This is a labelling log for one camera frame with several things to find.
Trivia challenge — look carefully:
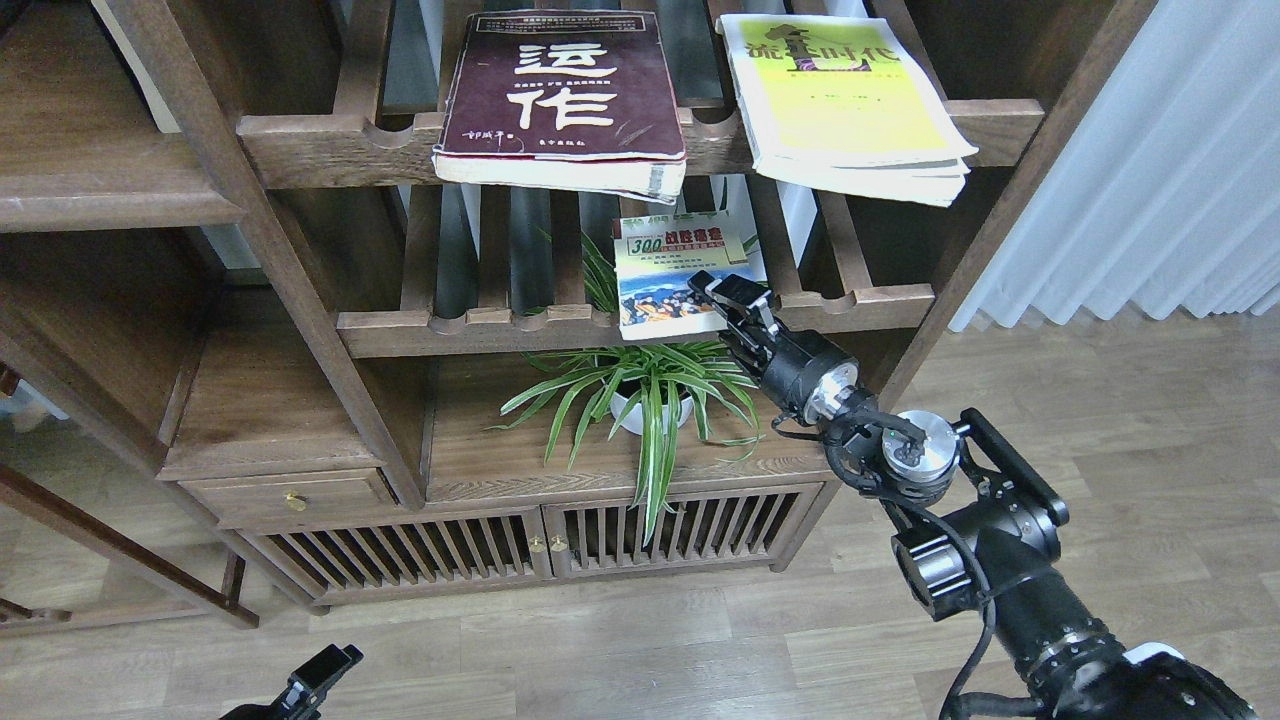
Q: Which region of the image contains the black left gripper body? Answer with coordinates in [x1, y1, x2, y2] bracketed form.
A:
[221, 696, 306, 720]

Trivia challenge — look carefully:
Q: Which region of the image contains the yellow green book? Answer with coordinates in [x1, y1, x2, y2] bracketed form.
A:
[717, 13, 975, 208]

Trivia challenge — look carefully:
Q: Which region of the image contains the white pleated curtain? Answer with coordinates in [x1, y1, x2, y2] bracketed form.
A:
[948, 1, 1279, 331]

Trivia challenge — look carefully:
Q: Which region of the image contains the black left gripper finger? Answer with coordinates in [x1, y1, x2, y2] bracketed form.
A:
[284, 644, 364, 714]

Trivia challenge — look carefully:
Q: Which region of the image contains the dark red book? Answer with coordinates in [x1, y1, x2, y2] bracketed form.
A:
[433, 9, 686, 205]

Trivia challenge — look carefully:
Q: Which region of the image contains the colourful 300 paperback book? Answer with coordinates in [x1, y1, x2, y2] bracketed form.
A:
[614, 211, 767, 340]

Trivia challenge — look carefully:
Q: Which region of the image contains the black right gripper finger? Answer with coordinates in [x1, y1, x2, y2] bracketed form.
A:
[704, 279, 771, 313]
[687, 272, 733, 325]

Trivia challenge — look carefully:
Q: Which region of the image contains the dark wooden bookshelf unit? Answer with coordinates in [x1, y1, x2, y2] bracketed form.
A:
[0, 0, 1161, 612]

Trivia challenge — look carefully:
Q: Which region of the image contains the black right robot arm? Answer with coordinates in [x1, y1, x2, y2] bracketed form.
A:
[689, 272, 1254, 719]

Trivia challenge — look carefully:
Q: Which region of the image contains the white plant pot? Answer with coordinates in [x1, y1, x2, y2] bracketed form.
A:
[609, 380, 694, 436]

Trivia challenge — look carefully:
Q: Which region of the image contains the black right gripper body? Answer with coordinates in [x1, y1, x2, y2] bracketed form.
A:
[718, 304, 859, 427]

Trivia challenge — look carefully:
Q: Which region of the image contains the green spider plant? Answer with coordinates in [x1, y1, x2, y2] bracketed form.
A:
[488, 176, 765, 547]

